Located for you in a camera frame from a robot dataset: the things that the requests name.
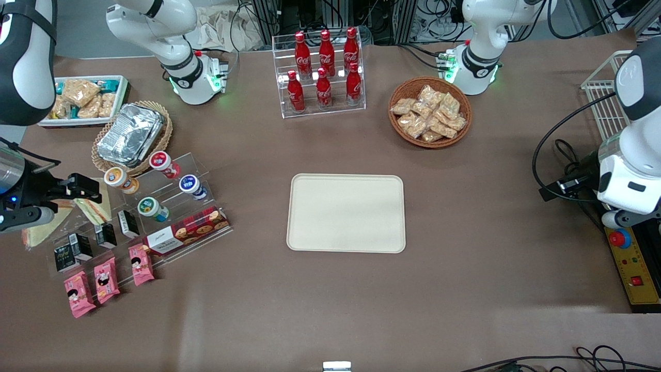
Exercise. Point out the red tartan cookie box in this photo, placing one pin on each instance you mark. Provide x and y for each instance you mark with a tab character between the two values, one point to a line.
186	232

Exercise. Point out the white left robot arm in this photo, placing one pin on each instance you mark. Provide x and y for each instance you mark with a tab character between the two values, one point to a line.
477	67

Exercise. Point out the triangle sandwich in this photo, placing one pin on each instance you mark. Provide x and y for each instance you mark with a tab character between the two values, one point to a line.
44	232
98	209

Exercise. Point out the right gripper grey rounded attachment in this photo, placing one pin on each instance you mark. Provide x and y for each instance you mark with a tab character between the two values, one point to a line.
26	219

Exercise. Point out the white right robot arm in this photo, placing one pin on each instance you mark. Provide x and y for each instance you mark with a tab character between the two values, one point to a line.
191	77

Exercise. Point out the left gripper grey rounded attachment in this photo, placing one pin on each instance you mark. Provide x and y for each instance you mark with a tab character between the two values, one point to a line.
615	219

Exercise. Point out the black equipment rack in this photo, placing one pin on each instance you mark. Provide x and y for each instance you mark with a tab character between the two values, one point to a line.
392	20

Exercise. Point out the small silver device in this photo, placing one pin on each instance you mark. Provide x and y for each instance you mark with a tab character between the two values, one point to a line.
336	366

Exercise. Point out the teal snack packet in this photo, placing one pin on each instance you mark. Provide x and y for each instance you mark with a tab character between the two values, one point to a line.
58	88
108	84

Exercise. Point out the yellow emergency stop box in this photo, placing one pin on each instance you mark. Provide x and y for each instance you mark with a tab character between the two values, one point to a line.
638	268

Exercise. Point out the crumpled beige cloth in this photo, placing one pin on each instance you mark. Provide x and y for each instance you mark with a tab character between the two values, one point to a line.
227	28

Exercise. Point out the clear acrylic stepped display stand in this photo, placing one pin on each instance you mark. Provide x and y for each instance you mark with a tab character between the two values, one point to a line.
175	191

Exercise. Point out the orange lid yogurt cup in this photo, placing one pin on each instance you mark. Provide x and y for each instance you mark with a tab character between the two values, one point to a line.
119	179

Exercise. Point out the clear acrylic bottle rack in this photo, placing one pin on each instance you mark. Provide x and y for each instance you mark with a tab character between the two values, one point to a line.
315	111

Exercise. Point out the aluminium foil container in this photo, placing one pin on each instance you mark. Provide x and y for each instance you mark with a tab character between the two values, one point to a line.
129	135

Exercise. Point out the red emergency stop button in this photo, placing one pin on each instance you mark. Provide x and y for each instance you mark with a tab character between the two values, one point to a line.
619	238

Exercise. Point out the oval wicker basket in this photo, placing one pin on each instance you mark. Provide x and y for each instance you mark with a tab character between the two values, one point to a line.
162	139

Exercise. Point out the red cola bottle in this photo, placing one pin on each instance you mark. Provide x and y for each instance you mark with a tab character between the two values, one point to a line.
324	92
296	95
351	49
353	87
326	54
302	58

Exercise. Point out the blue lid yogurt cup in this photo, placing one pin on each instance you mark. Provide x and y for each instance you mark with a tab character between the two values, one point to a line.
191	185

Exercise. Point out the beige rectangular tray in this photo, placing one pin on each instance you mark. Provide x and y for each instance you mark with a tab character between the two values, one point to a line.
346	213

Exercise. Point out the clear bagged rice cracker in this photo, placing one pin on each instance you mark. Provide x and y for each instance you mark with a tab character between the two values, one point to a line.
80	92
89	108
61	108
107	105

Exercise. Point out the red lid yogurt cup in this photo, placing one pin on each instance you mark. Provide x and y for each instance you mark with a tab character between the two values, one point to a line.
162	163

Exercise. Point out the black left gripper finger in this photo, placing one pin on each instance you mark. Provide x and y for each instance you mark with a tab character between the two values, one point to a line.
645	217

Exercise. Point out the white rectangular plastic bin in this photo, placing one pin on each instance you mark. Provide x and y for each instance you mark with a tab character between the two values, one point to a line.
121	98

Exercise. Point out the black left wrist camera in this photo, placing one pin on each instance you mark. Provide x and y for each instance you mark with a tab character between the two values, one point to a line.
568	186

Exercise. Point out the green lid yogurt cup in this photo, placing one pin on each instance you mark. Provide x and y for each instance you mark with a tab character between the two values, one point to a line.
150	207

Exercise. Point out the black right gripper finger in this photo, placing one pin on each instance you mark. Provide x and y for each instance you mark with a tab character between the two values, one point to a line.
90	195
85	182

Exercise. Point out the small black carton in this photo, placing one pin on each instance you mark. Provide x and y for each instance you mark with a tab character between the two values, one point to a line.
66	258
81	247
128	223
106	235

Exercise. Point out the gripper grey rounded attachment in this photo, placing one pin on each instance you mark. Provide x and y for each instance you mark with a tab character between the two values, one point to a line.
615	219
26	219

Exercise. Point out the pink snack packet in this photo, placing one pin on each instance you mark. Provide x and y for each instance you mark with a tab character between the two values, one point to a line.
78	294
106	280
140	264

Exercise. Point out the round wicker basket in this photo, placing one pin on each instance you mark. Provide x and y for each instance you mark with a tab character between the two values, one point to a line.
413	143

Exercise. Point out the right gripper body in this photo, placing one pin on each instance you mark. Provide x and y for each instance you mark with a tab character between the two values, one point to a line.
37	190

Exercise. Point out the clear bagged biscuit packet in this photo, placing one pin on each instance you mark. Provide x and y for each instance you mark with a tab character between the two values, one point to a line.
443	128
457	123
412	125
402	106
431	136
449	106
431	95
421	109

